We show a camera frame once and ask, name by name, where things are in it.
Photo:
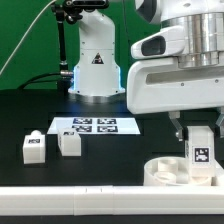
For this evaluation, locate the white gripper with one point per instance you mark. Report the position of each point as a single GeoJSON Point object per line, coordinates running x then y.
{"type": "Point", "coordinates": [159, 85]}

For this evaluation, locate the white round stool seat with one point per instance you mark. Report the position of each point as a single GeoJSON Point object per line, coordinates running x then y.
{"type": "Point", "coordinates": [172, 171]}

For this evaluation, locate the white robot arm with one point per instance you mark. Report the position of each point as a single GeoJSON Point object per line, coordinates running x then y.
{"type": "Point", "coordinates": [181, 67]}

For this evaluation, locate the white fiducial marker sheet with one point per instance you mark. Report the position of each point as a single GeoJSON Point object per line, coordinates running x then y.
{"type": "Point", "coordinates": [95, 125]}

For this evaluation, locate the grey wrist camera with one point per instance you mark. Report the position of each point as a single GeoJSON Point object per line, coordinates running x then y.
{"type": "Point", "coordinates": [168, 41]}

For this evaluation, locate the white front fence rail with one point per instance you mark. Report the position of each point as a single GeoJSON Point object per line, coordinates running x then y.
{"type": "Point", "coordinates": [110, 200]}

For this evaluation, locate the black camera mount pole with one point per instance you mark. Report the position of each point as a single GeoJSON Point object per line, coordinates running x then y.
{"type": "Point", "coordinates": [61, 40]}

